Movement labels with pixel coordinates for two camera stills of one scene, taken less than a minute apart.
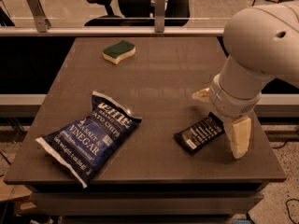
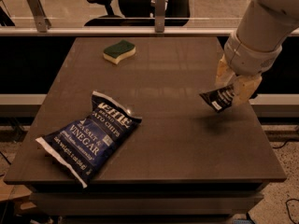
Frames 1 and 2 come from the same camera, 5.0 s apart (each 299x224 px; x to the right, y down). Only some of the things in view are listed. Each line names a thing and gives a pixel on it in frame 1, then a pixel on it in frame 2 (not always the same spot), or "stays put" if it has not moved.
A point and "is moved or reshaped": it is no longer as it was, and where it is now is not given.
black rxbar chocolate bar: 201,133 is moved or reshaped
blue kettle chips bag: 86,147 stays put
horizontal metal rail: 110,31 stays put
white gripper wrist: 233,103 to 246,59
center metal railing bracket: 160,11 stays put
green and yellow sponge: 123,49 stays put
